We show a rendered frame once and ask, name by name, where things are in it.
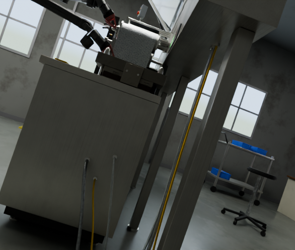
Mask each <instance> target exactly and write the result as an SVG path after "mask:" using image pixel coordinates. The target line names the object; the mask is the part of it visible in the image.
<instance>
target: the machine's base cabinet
mask: <svg viewBox="0 0 295 250"><path fill-rule="evenodd" d="M158 106H159V104H157V103H154V102H151V101H148V100H145V99H143V98H140V97H137V96H134V95H131V94H129V93H126V92H123V91H120V90H117V89H114V88H112V87H109V86H106V85H103V84H100V83H98V82H95V81H92V80H89V79H86V78H84V77H81V76H78V75H75V74H72V73H69V72H67V71H64V70H61V69H58V68H55V67H53V66H50V65H47V64H44V66H43V69H42V72H41V75H40V78H39V81H38V83H37V86H36V89H35V92H34V95H33V98H32V101H31V104H30V106H29V109H28V112H27V115H26V118H25V121H24V124H23V127H22V129H21V132H20V135H19V138H18V141H17V144H16V147H15V150H14V152H13V155H12V158H11V161H10V164H9V167H8V170H7V173H6V175H5V178H4V181H3V184H2V186H1V189H0V204H2V205H5V206H6V208H5V210H4V214H7V215H10V217H9V220H10V221H13V222H18V221H20V220H21V219H23V220H26V221H29V222H33V223H36V224H39V225H42V226H46V227H49V228H52V229H55V230H59V231H62V232H65V233H68V234H72V235H75V236H77V234H78V227H79V217H80V205H81V187H82V174H83V168H84V163H85V161H84V160H85V158H86V157H89V158H90V162H88V165H87V171H86V180H85V198H84V213H83V223H82V232H81V238H85V239H88V241H87V242H88V243H89V244H90V245H91V234H92V188H93V181H94V180H93V177H95V176H96V177H97V180H96V181H95V186H94V232H93V246H96V245H98V243H101V244H102V243H103V240H104V237H105V236H106V232H107V224H108V215H109V204H110V189H111V176H112V165H113V155H117V159H115V167H114V178H113V193H112V206H111V217H110V226H109V234H108V237H109V238H113V235H114V233H115V230H116V227H117V224H118V221H119V218H120V215H121V212H122V210H123V207H124V204H125V201H126V198H127V195H128V192H129V189H130V187H131V184H132V181H133V178H134V175H135V172H136V169H137V166H138V164H139V161H140V158H141V155H142V152H143V149H144V146H145V143H146V141H147V138H148V134H149V132H150V129H151V126H152V123H153V120H154V117H155V114H156V111H157V109H158Z"/></svg>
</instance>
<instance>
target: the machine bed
mask: <svg viewBox="0 0 295 250"><path fill-rule="evenodd" d="M39 62H40V63H42V64H43V65H44V64H47V65H50V66H53V67H55V68H58V69H61V70H64V71H67V72H69V73H72V74H75V75H78V76H81V77H84V78H86V79H89V80H92V81H95V82H98V83H100V84H103V85H106V86H109V87H112V88H114V89H117V90H120V91H123V92H126V93H129V94H131V95H134V96H137V97H140V98H143V99H145V100H148V101H151V102H154V103H157V104H159V103H160V100H161V97H159V96H156V95H153V94H151V93H148V92H145V91H142V90H139V89H137V88H134V87H131V86H128V85H126V84H123V83H120V82H118V81H115V80H112V79H109V78H106V77H104V76H101V75H98V74H95V73H92V72H90V71H87V70H84V69H81V68H79V67H76V66H73V65H70V64H67V63H65V62H61V61H59V60H56V59H53V58H50V57H47V56H45V55H41V56H40V59H39Z"/></svg>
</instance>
